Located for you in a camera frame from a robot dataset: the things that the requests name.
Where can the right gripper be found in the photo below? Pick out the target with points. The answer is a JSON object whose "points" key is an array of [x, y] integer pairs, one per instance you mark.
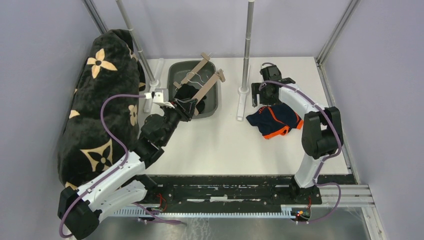
{"points": [[255, 86]]}

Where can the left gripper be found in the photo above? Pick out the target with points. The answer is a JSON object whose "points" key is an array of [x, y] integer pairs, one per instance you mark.
{"points": [[185, 107]]}

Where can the navy orange underwear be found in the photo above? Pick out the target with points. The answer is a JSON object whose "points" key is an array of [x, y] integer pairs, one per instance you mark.
{"points": [[275, 120]]}

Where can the wooden clip hanger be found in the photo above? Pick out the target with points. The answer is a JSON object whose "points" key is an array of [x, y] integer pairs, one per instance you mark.
{"points": [[195, 73], [205, 86]]}

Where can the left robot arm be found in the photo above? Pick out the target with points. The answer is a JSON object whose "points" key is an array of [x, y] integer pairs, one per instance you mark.
{"points": [[82, 209]]}

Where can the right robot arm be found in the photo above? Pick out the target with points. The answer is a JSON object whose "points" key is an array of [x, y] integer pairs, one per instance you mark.
{"points": [[321, 134]]}

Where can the black underwear white waistband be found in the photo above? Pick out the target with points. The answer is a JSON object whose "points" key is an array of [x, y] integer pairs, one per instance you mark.
{"points": [[188, 92]]}

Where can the white right pole base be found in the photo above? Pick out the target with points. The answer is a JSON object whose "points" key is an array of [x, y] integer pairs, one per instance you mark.
{"points": [[243, 93]]}

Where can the grey plastic basin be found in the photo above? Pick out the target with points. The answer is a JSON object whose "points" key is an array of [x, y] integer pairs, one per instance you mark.
{"points": [[179, 70]]}

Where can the right metal rack pole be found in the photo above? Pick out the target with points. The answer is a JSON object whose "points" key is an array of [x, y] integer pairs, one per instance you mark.
{"points": [[247, 46]]}

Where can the metal rack pole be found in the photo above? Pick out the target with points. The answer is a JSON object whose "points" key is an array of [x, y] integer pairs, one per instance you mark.
{"points": [[152, 80], [247, 46]]}

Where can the black floral plush blanket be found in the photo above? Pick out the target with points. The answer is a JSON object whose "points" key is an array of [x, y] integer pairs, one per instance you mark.
{"points": [[103, 114]]}

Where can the left metal rack pole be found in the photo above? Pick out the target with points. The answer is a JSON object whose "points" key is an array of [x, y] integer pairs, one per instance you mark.
{"points": [[152, 80]]}

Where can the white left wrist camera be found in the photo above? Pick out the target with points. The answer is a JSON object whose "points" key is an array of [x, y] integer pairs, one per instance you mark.
{"points": [[160, 97]]}

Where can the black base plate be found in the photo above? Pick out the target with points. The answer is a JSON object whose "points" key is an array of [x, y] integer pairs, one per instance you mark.
{"points": [[225, 193]]}

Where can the aluminium frame rail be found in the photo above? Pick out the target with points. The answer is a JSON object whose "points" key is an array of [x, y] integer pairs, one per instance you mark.
{"points": [[337, 31]]}

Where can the grey cable duct strip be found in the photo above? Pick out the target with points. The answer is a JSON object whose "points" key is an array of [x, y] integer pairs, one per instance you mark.
{"points": [[135, 211]]}

